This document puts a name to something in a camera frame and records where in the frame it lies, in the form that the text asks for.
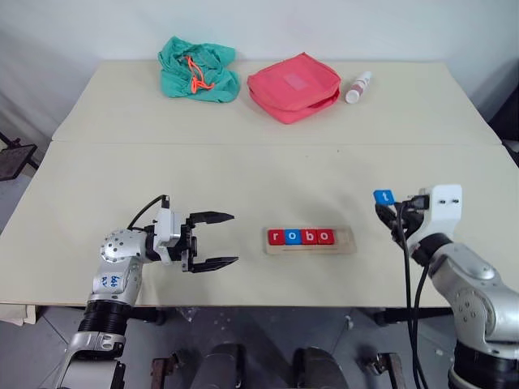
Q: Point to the red letter tile r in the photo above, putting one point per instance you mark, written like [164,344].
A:
[276,237]

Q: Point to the white table leg bracket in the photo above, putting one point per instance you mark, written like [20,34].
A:
[16,314]

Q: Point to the red letter tile o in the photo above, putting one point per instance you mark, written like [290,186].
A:
[325,236]

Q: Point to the clear plastic wrap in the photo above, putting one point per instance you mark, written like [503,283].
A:
[190,314]

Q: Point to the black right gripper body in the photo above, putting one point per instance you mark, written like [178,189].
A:
[409,219]

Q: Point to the blue letter tile t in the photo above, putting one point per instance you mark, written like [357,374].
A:
[384,197]

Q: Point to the wooden tile tray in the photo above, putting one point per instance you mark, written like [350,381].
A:
[348,243]

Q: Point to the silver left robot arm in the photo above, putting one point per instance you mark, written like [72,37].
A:
[117,263]

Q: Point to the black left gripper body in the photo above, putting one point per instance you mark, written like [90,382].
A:
[189,243]

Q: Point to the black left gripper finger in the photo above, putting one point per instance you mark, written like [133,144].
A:
[211,217]
[215,264]

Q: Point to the blue letter tile o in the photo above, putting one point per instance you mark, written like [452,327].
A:
[292,237]

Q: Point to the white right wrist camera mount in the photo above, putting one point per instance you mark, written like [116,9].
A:
[444,210]

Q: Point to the red letter tile b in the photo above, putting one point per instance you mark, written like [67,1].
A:
[309,236]

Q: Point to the white bottle with pink label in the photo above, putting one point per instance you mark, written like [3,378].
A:
[357,88]

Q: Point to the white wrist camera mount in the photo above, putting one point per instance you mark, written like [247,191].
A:
[168,235]
[444,210]

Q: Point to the rusty metal bracket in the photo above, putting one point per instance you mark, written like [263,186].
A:
[160,373]
[391,368]

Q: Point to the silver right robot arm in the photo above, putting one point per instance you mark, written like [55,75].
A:
[474,283]

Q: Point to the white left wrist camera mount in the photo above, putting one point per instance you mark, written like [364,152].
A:
[168,235]

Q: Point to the black metal stand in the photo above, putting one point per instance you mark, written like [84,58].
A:
[16,160]

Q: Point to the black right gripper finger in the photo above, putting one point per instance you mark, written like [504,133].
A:
[385,210]
[391,226]

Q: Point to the dark rounded shape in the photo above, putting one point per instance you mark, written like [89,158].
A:
[219,366]
[320,370]

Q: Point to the pink zippered fabric pouch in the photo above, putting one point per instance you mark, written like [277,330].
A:
[292,89]

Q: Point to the dark furniture piece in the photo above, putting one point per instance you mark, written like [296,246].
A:
[509,121]

